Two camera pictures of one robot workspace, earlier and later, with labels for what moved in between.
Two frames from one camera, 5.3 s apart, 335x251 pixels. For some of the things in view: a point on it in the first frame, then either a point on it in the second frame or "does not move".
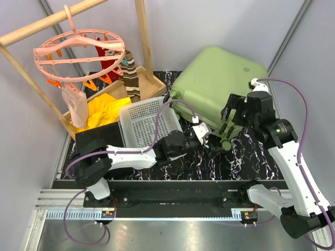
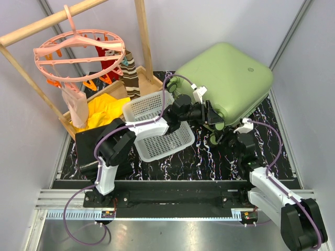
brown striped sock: (130, 78) does not move
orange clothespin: (90, 84) does not move
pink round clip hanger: (80, 56) does not move
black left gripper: (212, 150) to (213, 117)
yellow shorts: (102, 109) does not move
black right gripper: (236, 102) to (227, 134)
